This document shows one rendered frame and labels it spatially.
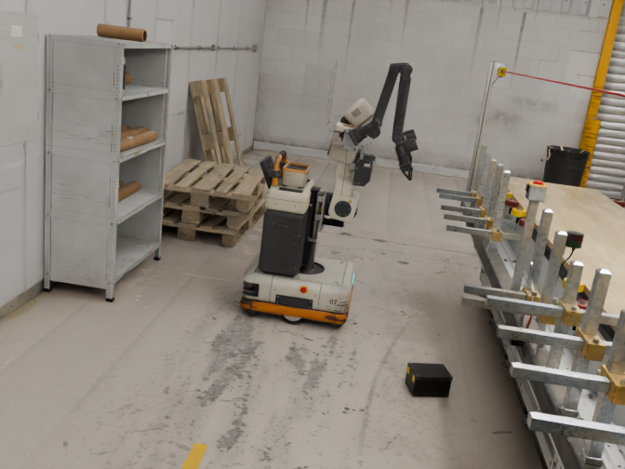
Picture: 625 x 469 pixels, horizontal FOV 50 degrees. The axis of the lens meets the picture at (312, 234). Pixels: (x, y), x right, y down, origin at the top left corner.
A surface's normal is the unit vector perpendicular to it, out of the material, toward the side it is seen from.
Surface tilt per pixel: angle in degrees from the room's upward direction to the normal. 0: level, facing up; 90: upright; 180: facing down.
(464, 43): 90
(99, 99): 90
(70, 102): 90
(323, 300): 90
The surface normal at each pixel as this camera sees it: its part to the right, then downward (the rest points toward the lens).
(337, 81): -0.12, 0.26
